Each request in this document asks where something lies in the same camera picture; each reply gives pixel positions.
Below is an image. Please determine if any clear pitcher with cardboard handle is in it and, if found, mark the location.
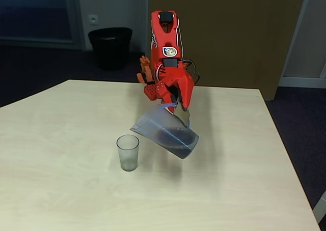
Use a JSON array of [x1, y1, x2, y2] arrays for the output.
[[129, 102, 200, 160]]

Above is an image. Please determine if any clear plastic cup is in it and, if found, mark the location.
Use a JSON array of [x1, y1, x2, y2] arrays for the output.
[[116, 134, 140, 172]]

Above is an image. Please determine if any black trash bin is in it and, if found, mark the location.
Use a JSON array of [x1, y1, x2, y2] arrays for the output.
[[88, 27, 133, 71]]

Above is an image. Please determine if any brown pin board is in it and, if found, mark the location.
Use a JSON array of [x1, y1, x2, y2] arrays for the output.
[[147, 0, 308, 101]]

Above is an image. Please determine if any grey furniture corner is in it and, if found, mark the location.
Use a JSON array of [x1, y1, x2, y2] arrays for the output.
[[312, 190, 326, 224]]

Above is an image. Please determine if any black cable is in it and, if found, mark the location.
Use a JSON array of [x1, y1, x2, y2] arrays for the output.
[[183, 59, 201, 84]]

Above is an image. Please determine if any orange table clamp with ring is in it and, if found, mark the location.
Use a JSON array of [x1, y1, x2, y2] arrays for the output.
[[136, 55, 156, 85]]

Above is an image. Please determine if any grey window frame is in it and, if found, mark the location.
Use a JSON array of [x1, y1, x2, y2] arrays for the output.
[[0, 0, 85, 50]]

